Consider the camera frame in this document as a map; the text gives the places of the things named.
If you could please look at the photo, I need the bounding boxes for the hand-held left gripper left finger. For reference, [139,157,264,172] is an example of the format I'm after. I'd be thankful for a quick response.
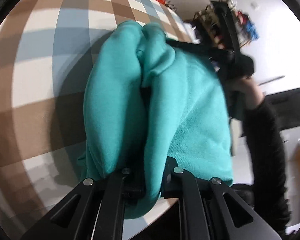
[20,169,145,240]

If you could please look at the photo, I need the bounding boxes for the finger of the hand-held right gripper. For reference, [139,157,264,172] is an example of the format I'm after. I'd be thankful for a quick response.
[166,39,230,60]

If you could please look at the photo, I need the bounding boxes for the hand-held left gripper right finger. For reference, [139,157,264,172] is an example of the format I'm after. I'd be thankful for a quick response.
[162,157,280,240]

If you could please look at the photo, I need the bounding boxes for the teal fleece jacket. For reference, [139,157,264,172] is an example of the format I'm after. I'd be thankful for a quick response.
[77,21,234,220]

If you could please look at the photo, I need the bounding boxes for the person's right forearm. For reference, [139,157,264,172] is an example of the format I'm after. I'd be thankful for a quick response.
[241,97,292,234]

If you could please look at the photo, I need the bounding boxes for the person's right hand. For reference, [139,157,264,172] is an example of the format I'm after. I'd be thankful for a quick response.
[227,76,264,110]

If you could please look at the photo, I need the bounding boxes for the wooden shoe rack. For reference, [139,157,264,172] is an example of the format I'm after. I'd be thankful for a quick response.
[192,0,259,49]

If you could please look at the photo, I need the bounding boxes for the ceiling linear light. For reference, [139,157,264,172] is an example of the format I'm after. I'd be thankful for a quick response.
[259,75,286,85]

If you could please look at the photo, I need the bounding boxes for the shoes on floor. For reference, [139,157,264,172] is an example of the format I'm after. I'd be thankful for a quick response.
[162,0,178,10]

